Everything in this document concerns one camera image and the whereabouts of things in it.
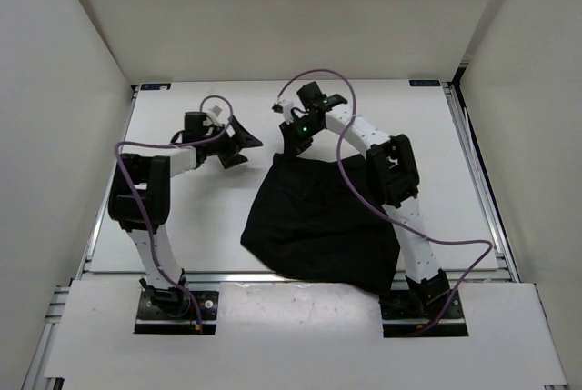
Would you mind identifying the aluminium frame rail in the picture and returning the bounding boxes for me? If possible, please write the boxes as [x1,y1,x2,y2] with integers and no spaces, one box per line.
[81,269,511,283]

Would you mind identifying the right blue table label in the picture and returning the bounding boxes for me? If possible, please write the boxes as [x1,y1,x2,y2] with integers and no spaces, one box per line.
[409,79,441,87]

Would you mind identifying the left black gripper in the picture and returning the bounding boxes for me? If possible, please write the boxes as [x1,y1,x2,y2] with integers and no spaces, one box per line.
[200,115,261,169]

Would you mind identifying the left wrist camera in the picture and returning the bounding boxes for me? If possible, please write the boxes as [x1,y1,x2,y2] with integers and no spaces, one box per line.
[184,111,224,139]

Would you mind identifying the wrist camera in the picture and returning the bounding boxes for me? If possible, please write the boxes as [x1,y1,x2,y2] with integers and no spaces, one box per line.
[184,111,224,139]
[272,82,347,114]

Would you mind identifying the left blue table label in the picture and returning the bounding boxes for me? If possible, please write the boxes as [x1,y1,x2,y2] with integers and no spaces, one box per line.
[140,83,172,91]

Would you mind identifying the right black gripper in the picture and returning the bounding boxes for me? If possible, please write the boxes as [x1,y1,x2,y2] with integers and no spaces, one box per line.
[280,115,325,161]

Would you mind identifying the black skirt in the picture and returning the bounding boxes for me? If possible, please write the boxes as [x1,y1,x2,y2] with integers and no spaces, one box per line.
[240,154,400,295]

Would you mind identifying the blue table label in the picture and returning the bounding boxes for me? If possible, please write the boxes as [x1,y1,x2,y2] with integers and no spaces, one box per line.
[409,79,441,87]
[140,83,172,91]

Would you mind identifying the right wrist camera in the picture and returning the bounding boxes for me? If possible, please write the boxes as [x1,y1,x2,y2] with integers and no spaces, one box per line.
[272,82,347,114]

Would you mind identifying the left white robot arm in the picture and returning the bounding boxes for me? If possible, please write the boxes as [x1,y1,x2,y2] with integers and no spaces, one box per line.
[107,111,263,317]

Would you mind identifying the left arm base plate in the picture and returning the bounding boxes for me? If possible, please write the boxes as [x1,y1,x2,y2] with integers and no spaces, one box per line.
[134,290,219,335]

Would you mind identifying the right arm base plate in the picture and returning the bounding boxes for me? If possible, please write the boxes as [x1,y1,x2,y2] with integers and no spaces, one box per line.
[378,290,469,338]

